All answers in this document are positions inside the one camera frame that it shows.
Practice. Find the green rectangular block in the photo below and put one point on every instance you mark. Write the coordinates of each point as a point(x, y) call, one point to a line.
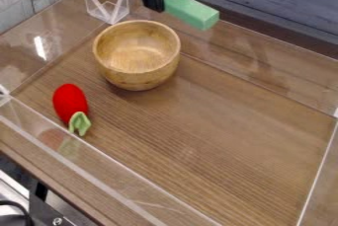
point(194, 13)

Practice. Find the clear acrylic corner bracket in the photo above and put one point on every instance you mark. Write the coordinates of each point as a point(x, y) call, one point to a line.
point(108, 12)

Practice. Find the red felt strawberry toy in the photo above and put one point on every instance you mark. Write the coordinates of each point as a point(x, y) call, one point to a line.
point(71, 108)

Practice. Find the light wooden bowl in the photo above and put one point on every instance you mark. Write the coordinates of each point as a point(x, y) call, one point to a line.
point(137, 54)

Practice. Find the clear acrylic front barrier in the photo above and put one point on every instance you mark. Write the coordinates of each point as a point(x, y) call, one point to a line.
point(114, 195)

